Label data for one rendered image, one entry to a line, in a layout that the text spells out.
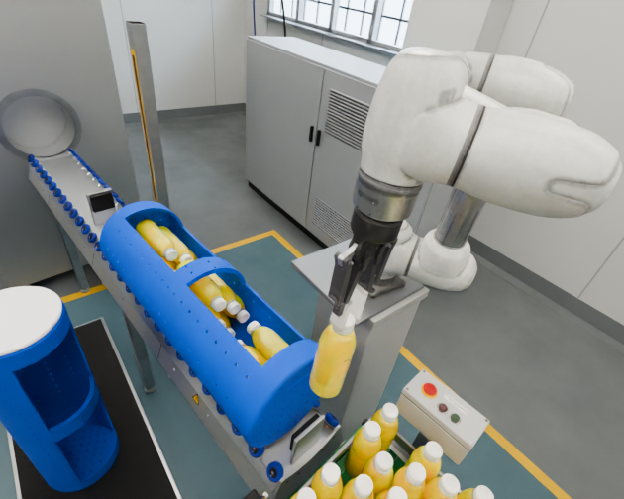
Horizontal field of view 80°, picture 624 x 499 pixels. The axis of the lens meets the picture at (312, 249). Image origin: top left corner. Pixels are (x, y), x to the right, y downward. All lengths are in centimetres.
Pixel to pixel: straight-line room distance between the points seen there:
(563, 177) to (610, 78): 276
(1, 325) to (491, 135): 132
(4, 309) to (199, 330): 66
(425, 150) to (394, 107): 6
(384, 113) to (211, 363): 72
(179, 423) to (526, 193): 202
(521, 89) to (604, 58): 226
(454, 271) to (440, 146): 87
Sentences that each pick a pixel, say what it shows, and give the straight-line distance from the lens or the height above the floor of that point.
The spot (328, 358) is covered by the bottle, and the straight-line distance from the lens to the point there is 72.
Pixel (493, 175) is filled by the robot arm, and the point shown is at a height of 179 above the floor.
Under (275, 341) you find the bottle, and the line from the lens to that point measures 103.
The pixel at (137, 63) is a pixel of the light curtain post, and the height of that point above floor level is 155.
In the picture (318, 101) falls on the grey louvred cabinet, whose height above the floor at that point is 120.
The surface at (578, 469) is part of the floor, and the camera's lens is 270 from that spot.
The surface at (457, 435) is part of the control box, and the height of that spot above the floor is 110.
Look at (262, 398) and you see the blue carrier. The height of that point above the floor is 120.
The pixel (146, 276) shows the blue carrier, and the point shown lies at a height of 118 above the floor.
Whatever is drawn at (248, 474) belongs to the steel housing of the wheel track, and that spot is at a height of 87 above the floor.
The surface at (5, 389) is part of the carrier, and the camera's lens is 144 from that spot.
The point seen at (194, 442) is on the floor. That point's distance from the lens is 217.
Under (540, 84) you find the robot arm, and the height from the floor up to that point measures 181.
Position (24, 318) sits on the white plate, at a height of 104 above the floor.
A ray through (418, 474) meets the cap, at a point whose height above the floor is 110.
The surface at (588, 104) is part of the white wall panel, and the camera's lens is 326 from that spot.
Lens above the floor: 195
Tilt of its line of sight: 37 degrees down
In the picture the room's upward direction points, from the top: 8 degrees clockwise
